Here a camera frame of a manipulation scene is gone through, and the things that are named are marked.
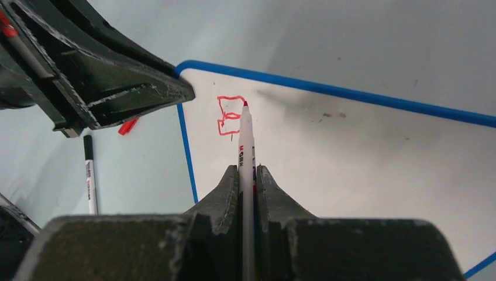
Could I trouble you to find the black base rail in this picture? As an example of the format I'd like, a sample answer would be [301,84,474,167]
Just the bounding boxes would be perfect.
[1,196,40,280]

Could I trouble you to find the red marker cap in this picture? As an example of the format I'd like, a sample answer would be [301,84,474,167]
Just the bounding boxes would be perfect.
[118,118,139,136]

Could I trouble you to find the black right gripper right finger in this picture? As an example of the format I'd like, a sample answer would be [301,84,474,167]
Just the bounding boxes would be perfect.
[256,165,464,280]

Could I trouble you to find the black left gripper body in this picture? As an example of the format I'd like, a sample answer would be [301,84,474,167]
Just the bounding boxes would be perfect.
[1,8,62,111]

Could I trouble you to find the red whiteboard marker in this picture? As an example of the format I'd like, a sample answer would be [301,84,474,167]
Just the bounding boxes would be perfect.
[238,101,256,280]

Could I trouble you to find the black whiteboard marker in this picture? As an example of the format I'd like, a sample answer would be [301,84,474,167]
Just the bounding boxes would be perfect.
[83,135,98,215]

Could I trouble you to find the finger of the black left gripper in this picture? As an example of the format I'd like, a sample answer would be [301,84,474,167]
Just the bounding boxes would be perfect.
[1,1,195,138]
[50,0,174,76]

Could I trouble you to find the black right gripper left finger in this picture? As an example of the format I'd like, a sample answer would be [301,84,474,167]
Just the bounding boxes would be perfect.
[15,165,239,280]

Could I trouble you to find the white blue-framed whiteboard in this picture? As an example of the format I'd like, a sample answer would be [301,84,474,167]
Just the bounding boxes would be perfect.
[174,60,495,280]

